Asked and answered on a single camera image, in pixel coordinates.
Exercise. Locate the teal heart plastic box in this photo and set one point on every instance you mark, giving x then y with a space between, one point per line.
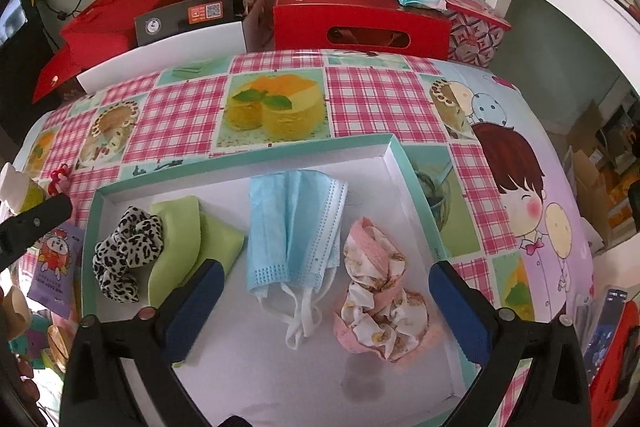
31 344

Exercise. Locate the red white yarn ornament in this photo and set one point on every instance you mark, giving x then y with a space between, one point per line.
59 180

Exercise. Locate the patterned red box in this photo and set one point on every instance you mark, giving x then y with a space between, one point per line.
476 32

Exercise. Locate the white teal tray box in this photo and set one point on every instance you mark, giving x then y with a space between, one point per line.
324 319

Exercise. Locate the person's hand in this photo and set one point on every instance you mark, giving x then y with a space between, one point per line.
17 319

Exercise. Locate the white pill bottle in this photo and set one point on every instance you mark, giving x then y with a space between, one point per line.
19 191

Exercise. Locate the red gift box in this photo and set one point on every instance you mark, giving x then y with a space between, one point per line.
372 26

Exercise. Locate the blue face mask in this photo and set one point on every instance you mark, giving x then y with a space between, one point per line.
294 246

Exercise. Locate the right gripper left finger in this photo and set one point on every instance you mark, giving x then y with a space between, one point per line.
97 391

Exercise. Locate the red folded bag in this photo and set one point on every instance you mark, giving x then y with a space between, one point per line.
101 31

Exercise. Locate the pink checkered tablecloth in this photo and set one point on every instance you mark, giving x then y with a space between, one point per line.
506 216

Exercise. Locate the white board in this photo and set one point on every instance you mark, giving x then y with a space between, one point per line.
191 46

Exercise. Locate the black box with label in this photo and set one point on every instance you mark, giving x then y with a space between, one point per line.
184 16

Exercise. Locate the light green cloth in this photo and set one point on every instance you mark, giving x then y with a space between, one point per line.
190 237

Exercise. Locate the pink floral scrunchie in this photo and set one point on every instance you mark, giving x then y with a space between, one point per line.
379 316

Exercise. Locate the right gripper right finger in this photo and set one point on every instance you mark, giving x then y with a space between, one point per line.
556 390

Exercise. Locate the leopard print scrunchie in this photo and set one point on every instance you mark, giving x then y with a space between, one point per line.
137 240

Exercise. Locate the purple baby wipes packet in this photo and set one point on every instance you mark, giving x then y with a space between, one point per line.
53 280

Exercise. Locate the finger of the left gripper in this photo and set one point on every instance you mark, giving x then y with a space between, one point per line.
20 232

